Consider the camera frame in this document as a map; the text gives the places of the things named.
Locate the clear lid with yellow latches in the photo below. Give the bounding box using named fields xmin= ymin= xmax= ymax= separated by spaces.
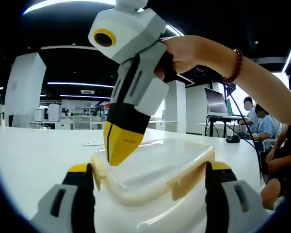
xmin=90 ymin=137 xmax=215 ymax=207

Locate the translucent drawer cabinet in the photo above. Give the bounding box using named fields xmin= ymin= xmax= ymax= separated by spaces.
xmin=72 ymin=116 xmax=92 ymax=130

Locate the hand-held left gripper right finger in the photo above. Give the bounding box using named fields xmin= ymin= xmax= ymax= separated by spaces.
xmin=205 ymin=161 xmax=272 ymax=233

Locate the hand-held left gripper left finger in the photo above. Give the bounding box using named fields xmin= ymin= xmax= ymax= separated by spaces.
xmin=30 ymin=163 xmax=97 ymax=233

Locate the ceiling light strip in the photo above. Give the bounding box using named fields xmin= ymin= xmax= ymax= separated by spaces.
xmin=60 ymin=94 xmax=111 ymax=100
xmin=47 ymin=82 xmax=115 ymax=89

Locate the long curved ceiling light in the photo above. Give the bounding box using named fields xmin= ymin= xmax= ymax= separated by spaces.
xmin=21 ymin=0 xmax=117 ymax=16

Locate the plain white pillar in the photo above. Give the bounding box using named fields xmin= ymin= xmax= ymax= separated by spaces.
xmin=164 ymin=80 xmax=187 ymax=134

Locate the translucent plastic storage box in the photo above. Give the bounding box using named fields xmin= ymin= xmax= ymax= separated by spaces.
xmin=94 ymin=186 xmax=209 ymax=233

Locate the white box appliance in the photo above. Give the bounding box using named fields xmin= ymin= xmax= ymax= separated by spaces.
xmin=48 ymin=104 xmax=63 ymax=122

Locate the person's right hand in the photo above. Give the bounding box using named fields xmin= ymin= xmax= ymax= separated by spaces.
xmin=154 ymin=35 xmax=236 ymax=82

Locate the white pillar with small sign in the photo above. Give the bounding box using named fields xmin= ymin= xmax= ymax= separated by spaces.
xmin=4 ymin=52 xmax=47 ymax=128

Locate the red bead bracelet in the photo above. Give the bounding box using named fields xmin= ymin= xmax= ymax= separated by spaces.
xmin=222 ymin=48 xmax=243 ymax=85

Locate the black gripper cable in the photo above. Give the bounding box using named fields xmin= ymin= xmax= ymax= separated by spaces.
xmin=223 ymin=82 xmax=263 ymax=178

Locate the open laptop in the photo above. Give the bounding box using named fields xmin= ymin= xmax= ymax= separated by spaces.
xmin=203 ymin=87 xmax=228 ymax=116

